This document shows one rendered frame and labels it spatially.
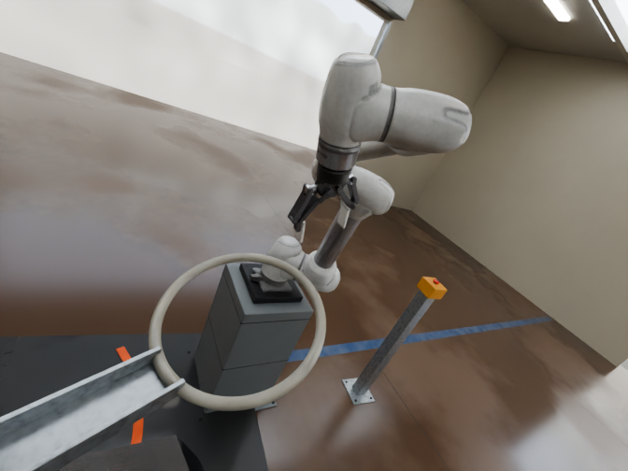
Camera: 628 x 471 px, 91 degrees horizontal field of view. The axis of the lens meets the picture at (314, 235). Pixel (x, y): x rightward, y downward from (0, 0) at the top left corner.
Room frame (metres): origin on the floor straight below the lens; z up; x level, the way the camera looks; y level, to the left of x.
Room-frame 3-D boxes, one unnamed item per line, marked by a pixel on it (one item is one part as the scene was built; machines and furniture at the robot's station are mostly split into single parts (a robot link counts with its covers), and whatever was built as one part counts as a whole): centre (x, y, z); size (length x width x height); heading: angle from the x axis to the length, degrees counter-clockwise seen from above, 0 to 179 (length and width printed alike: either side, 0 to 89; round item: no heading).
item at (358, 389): (1.76, -0.80, 0.54); 0.20 x 0.20 x 1.09; 34
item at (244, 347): (1.40, 0.11, 0.40); 0.50 x 0.50 x 0.80; 39
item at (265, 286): (1.39, 0.12, 0.87); 0.22 x 0.18 x 0.06; 128
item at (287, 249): (1.40, 0.09, 1.00); 0.18 x 0.16 x 0.22; 91
